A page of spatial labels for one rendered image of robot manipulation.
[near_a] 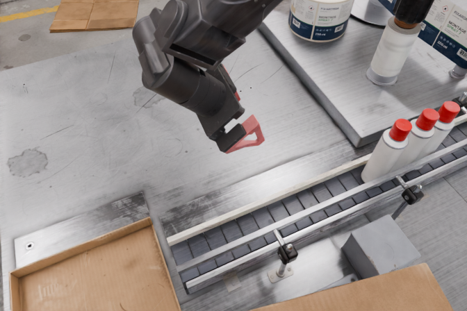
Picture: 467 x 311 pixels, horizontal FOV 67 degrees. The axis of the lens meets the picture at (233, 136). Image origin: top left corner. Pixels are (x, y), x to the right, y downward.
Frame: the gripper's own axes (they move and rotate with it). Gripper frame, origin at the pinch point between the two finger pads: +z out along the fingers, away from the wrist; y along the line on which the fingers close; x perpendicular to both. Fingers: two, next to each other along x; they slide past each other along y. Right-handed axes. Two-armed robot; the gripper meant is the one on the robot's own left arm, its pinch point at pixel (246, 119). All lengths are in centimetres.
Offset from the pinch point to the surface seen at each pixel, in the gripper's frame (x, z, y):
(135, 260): 42.0, 9.6, -1.3
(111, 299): 47.0, 5.7, -7.3
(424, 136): -20.1, 33.6, -7.9
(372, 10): -39, 67, 52
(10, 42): 138, 34, 225
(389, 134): -15.3, 28.2, -5.3
